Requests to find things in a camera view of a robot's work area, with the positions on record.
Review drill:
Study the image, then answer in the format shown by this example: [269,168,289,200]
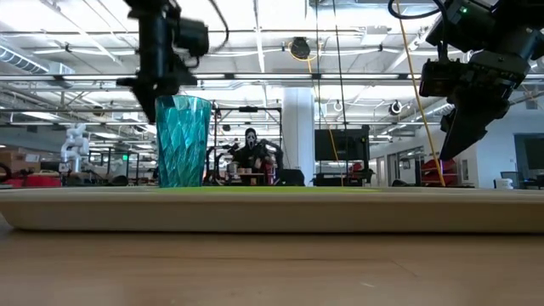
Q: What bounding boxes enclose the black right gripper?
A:
[439,48,532,162]

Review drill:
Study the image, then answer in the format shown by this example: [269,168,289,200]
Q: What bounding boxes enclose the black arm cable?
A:
[387,0,447,20]
[186,0,231,69]

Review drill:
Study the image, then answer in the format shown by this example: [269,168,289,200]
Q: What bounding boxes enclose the yellow hanging cable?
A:
[394,0,447,188]

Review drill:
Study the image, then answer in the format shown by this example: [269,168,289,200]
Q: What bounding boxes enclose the black metal frame rig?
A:
[211,105,284,187]

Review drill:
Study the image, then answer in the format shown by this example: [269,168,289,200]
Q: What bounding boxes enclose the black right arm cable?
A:
[387,0,447,20]

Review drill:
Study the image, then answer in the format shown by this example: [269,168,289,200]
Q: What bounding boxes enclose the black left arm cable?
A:
[186,0,231,69]

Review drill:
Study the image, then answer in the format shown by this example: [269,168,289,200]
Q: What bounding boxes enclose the beige plastic tray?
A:
[0,185,544,234]

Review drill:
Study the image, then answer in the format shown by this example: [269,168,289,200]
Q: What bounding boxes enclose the black hanging cable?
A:
[314,0,321,128]
[331,0,349,188]

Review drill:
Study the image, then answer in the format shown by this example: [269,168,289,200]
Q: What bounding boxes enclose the black ceiling cable reel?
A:
[289,37,312,60]

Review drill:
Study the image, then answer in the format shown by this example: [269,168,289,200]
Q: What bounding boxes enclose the white building column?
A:
[281,87,316,187]

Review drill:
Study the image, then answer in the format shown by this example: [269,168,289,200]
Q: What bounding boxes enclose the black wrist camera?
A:
[174,17,211,60]
[418,58,475,99]

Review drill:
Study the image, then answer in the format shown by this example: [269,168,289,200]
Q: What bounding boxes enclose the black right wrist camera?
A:
[418,58,475,99]

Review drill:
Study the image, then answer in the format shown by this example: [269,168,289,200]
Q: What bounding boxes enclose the teal faceted plastic cup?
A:
[155,94,213,189]

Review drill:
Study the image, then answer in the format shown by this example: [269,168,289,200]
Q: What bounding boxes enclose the person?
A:
[231,127,285,187]

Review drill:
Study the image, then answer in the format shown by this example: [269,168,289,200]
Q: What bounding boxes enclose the red shelf bins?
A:
[420,156,461,187]

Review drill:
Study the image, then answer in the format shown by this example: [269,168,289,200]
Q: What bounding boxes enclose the brown cardboard box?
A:
[0,146,42,173]

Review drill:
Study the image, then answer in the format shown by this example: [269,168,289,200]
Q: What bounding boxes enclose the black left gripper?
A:
[116,14,199,124]

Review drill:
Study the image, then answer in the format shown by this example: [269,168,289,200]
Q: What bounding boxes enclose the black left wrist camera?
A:
[174,17,211,60]

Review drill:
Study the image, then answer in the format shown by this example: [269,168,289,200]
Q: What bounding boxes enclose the red storage bin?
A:
[14,172,63,188]

